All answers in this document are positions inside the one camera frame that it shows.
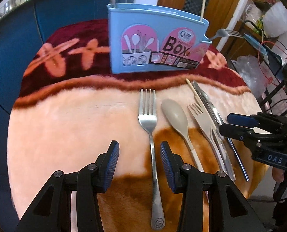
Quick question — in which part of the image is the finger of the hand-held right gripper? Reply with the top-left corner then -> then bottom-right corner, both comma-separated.
227,113 -> 287,132
218,123 -> 260,150

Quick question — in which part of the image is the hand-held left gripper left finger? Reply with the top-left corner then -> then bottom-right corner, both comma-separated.
15,140 -> 120,232

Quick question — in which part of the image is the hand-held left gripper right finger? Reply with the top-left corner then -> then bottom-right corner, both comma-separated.
160,141 -> 267,232

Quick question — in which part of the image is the metal fork with embossed handle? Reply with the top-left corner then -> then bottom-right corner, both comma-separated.
138,88 -> 165,223

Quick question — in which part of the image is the light blue utensil box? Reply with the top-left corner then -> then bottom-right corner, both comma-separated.
107,3 -> 212,74

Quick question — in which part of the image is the person's right hand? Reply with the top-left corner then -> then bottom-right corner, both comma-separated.
272,166 -> 284,182

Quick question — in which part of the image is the metal table knife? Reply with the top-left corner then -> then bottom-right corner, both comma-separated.
192,81 -> 250,182

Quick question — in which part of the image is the beige plastic fork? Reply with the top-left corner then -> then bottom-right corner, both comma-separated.
187,103 -> 227,174

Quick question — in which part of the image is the beige plastic spoon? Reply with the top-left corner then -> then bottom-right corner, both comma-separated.
161,99 -> 205,173

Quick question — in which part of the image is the clear plastic bag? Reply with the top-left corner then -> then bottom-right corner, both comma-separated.
232,55 -> 267,95

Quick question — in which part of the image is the printed plush blanket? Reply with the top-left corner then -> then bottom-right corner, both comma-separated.
7,19 -> 265,232

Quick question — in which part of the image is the blue flat panel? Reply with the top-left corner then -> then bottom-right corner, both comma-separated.
242,32 -> 283,78

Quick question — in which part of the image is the red cable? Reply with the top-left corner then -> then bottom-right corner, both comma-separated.
257,37 -> 287,85

